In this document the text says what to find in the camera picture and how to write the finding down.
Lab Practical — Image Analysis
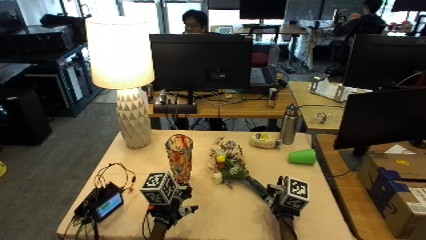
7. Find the white marker cube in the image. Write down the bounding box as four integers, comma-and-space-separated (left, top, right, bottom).
278, 177, 311, 212
140, 171, 180, 206

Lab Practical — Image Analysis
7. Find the black device with screen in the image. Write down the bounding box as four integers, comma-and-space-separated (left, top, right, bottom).
73, 182, 125, 224

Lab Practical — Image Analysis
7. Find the wooden side table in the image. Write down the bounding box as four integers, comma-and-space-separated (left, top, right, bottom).
313, 133, 426, 240

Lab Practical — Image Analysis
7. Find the person's right hand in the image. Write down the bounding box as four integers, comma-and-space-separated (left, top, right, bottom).
264, 175, 309, 218

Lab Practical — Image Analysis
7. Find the cardboard box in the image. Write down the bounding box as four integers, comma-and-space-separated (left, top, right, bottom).
357, 152, 426, 240

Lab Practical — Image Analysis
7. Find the white desk holder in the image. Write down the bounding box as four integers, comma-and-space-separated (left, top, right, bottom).
307, 75, 373, 103

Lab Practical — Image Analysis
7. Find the wooden desk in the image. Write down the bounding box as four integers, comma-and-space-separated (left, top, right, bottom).
148, 89, 298, 132
287, 80, 351, 134

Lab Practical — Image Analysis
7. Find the steel water bottle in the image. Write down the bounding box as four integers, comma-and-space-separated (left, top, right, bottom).
280, 103, 301, 146

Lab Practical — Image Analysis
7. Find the white table lamp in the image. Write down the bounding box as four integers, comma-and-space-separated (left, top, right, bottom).
84, 16, 156, 150

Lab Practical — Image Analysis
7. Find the white paper sheet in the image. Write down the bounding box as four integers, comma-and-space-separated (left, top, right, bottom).
383, 143, 418, 156

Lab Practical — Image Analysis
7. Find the white tape roll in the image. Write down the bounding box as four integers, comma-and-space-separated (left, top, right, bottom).
249, 132, 281, 149

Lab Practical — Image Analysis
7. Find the flower bouquet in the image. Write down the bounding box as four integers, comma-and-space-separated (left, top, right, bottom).
206, 137, 270, 198

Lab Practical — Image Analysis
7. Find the small silver device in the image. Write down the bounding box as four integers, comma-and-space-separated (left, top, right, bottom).
266, 87, 280, 109

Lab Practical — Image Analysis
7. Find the black floor cabinet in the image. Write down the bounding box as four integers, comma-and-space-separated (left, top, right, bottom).
0, 88, 53, 147

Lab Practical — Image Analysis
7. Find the small clear object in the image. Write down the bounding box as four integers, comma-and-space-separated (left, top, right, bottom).
311, 111, 330, 124

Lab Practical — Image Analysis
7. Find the green plastic cup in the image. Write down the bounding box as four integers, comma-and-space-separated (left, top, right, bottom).
287, 148, 318, 166

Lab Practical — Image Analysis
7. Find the orange patterned glass vase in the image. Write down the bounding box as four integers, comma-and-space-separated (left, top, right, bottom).
164, 133, 194, 186

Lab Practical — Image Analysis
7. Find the beige tablecloth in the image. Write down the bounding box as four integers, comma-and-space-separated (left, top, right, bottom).
56, 129, 357, 240

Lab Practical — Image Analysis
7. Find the black computer monitor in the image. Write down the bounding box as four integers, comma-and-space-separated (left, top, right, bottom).
342, 33, 426, 92
238, 0, 289, 25
333, 87, 426, 171
149, 33, 254, 115

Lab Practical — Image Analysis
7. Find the open laptop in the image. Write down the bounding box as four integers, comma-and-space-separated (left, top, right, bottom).
249, 65, 281, 94

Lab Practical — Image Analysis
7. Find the person's left hand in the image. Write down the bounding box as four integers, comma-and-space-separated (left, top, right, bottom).
146, 184, 200, 228

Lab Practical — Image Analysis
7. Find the black shelf unit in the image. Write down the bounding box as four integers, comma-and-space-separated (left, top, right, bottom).
0, 24, 102, 118

